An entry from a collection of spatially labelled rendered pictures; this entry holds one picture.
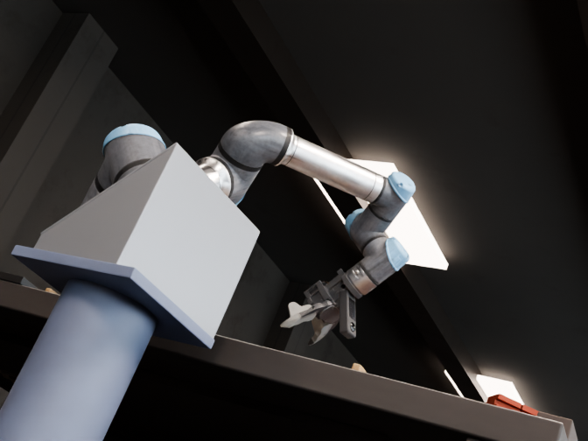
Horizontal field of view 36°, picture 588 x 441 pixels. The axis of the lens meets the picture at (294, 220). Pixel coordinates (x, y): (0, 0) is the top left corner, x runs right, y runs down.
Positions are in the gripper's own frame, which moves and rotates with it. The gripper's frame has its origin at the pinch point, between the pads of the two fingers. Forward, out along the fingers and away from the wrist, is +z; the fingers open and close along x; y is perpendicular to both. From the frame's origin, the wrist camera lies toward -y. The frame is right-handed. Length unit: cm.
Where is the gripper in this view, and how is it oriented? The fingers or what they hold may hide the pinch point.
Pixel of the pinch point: (295, 338)
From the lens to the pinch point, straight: 227.0
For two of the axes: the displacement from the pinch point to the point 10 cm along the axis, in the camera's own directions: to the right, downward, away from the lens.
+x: -4.7, -4.1, -7.8
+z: -7.8, 6.1, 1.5
